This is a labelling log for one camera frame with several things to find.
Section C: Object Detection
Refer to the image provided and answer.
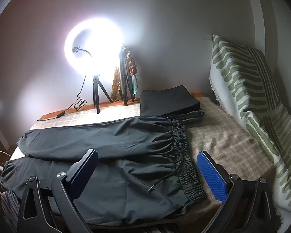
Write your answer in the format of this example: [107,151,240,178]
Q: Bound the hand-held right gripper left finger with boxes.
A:
[17,149,99,233]

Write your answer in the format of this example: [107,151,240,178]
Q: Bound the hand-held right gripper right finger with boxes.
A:
[196,150,283,233]

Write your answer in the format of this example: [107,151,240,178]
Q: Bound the dark grey pants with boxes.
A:
[0,116,208,229]

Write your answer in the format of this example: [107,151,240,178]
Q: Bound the folded dark pants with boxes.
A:
[140,85,205,120]

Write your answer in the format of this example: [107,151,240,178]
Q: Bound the beige checked blanket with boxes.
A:
[10,97,277,233]

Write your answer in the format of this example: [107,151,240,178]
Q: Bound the dark striped cloth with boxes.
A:
[1,190,29,233]

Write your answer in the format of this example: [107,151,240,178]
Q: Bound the small black tripod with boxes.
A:
[92,74,113,114]

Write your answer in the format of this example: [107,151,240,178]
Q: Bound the colourful patterned cloth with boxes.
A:
[111,51,139,102]

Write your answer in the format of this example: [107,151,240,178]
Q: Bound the folded black tripod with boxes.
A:
[118,45,135,105]

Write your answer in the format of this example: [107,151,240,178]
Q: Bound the black gooseneck phone holder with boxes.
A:
[72,46,92,59]

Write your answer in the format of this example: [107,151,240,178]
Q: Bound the black power cable with switch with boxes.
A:
[37,75,88,122]

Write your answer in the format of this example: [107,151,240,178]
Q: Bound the white ring light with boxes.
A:
[64,17,125,83]

